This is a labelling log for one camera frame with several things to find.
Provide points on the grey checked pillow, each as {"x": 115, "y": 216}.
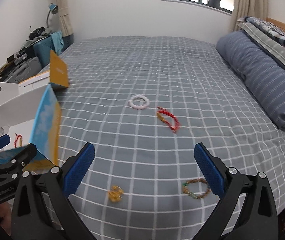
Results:
{"x": 270, "y": 43}

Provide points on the grey suitcase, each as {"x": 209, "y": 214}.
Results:
{"x": 25, "y": 68}

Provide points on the person's left hand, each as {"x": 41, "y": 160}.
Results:
{"x": 5, "y": 212}

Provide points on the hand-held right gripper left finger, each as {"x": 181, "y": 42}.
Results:
{"x": 81, "y": 165}

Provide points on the bed with grey grid sheet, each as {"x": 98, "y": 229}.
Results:
{"x": 145, "y": 67}

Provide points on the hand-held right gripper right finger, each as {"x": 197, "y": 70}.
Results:
{"x": 208, "y": 166}

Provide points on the beige curtain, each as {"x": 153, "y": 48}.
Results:
{"x": 250, "y": 2}
{"x": 63, "y": 10}

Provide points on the teal cloth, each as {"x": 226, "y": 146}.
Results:
{"x": 57, "y": 41}

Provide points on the wooden headboard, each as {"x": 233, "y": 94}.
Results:
{"x": 282, "y": 26}

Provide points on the folded blue striped duvet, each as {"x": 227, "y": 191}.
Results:
{"x": 262, "y": 80}

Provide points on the blue and yellow cardboard box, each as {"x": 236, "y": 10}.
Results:
{"x": 46, "y": 130}

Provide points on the blue plaid pillow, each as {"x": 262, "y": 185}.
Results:
{"x": 277, "y": 31}

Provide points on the black headphones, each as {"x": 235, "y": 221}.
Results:
{"x": 38, "y": 32}

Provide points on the blue desk lamp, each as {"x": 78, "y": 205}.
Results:
{"x": 53, "y": 8}

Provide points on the teal suitcase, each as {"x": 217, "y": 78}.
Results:
{"x": 43, "y": 50}

